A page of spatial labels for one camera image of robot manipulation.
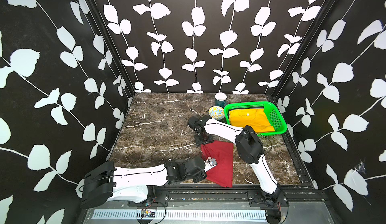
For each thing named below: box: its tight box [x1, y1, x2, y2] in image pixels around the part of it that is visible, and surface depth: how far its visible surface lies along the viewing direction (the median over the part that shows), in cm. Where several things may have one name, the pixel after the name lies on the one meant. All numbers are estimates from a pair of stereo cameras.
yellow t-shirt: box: [228, 107, 275, 134], surface depth 106 cm
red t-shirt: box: [201, 140, 234, 188], surface depth 85 cm
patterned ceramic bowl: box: [208, 105, 226, 121], surface depth 109 cm
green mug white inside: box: [214, 91, 228, 109], surface depth 107 cm
